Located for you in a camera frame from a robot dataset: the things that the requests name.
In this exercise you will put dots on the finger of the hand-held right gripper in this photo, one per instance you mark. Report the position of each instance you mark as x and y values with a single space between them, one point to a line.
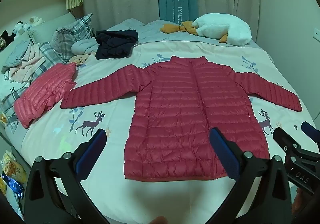
283 139
311 131

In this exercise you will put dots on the red puffer jacket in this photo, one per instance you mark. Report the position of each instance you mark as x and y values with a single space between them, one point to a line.
175 114

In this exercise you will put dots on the pile of pink clothes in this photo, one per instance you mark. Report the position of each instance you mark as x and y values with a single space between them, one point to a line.
22 64

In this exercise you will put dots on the navy blue garment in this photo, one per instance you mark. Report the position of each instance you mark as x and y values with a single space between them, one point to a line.
115 44

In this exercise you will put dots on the white goose plush toy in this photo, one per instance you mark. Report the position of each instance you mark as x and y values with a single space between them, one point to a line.
220 26

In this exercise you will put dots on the small yellow plush doll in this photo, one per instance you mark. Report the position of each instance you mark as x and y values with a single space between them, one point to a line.
79 59

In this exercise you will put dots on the light grey garment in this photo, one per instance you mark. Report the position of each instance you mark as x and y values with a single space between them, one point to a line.
83 46

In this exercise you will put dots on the white wall socket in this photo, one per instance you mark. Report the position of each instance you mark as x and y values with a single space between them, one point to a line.
317 33

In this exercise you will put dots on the folded pink puffer jacket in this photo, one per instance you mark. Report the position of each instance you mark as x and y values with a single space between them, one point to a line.
42 94

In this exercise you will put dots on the small white plush toy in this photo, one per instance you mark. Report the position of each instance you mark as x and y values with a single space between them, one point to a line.
36 21

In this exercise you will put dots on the black and white plush toy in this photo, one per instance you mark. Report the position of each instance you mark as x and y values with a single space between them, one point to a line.
18 27

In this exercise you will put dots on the cream pillow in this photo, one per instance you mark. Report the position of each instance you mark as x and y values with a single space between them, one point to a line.
50 25

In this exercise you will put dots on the yellow snack packet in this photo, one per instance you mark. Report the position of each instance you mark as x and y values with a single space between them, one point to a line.
13 167

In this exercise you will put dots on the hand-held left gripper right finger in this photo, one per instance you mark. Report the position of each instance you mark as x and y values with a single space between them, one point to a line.
225 154

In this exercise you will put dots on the large plaid pillow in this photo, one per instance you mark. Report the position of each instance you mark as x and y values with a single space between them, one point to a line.
72 31

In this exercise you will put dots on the blue packet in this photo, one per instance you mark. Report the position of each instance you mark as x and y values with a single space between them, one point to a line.
13 187

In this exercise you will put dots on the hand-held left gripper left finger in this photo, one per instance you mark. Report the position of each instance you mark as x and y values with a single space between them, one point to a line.
93 149

